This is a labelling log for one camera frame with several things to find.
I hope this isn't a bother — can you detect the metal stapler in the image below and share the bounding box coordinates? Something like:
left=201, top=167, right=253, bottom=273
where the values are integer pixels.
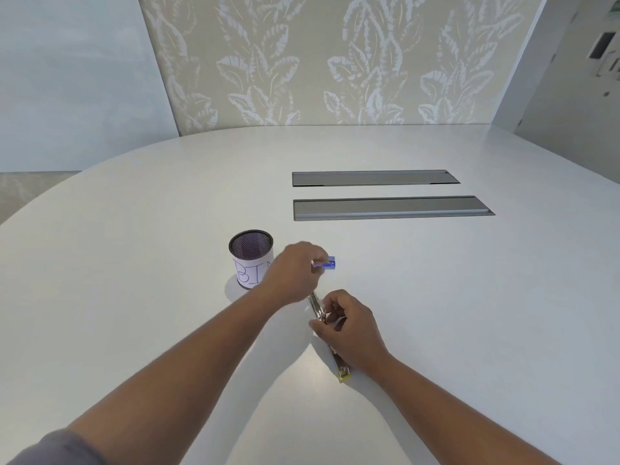
left=308, top=291, right=353, bottom=384

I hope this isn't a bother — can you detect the person's left hand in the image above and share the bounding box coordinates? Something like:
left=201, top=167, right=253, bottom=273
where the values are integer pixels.
left=259, top=241, right=331, bottom=306

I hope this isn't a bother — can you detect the grey shirt sleeve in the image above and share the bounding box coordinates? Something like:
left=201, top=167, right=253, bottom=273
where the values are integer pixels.
left=15, top=429, right=105, bottom=465

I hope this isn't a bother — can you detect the black mesh cup, paper label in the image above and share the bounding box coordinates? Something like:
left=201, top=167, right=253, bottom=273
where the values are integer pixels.
left=229, top=230, right=275, bottom=290

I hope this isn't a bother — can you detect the person's right forearm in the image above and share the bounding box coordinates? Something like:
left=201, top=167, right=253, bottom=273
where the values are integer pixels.
left=372, top=352, right=565, bottom=465

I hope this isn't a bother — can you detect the grey table cable flap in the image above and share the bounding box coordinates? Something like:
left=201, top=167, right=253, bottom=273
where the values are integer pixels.
left=292, top=170, right=461, bottom=187
left=293, top=196, right=496, bottom=222

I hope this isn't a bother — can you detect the person's left forearm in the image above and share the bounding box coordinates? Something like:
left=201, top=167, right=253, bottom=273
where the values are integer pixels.
left=62, top=284, right=293, bottom=460

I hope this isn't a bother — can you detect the grey door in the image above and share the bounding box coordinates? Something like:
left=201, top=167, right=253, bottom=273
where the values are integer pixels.
left=512, top=0, right=620, bottom=185

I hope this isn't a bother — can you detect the person's right hand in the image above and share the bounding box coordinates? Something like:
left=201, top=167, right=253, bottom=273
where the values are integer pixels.
left=310, top=289, right=391, bottom=372

